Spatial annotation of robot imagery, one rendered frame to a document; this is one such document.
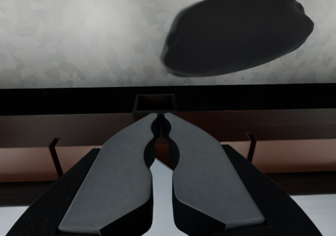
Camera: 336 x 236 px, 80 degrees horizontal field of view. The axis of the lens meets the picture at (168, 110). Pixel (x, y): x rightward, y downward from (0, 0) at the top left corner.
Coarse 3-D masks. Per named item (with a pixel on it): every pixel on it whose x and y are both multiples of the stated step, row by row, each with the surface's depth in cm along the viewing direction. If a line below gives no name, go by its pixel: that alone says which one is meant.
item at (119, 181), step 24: (144, 120) 12; (120, 144) 10; (144, 144) 10; (96, 168) 8; (120, 168) 8; (144, 168) 8; (96, 192) 7; (120, 192) 7; (144, 192) 7; (72, 216) 6; (96, 216) 6; (120, 216) 6; (144, 216) 7
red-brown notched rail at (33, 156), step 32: (0, 128) 20; (32, 128) 20; (64, 128) 20; (96, 128) 20; (160, 128) 20; (224, 128) 20; (256, 128) 20; (288, 128) 20; (320, 128) 20; (0, 160) 18; (32, 160) 18; (64, 160) 18; (160, 160) 19; (256, 160) 19; (288, 160) 20; (320, 160) 20
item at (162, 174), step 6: (156, 162) 16; (162, 162) 16; (150, 168) 16; (156, 168) 16; (162, 168) 16; (168, 168) 16; (156, 174) 16; (162, 174) 16; (168, 174) 16; (156, 180) 17; (162, 180) 17; (168, 180) 17
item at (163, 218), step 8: (160, 192) 17; (168, 192) 17; (160, 200) 18; (168, 200) 18; (160, 208) 18; (168, 208) 18; (160, 216) 19; (168, 216) 19; (152, 224) 19; (160, 224) 19; (168, 224) 19
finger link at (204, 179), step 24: (168, 120) 12; (192, 144) 10; (216, 144) 10; (192, 168) 8; (216, 168) 8; (192, 192) 7; (216, 192) 7; (240, 192) 7; (192, 216) 7; (216, 216) 6; (240, 216) 6
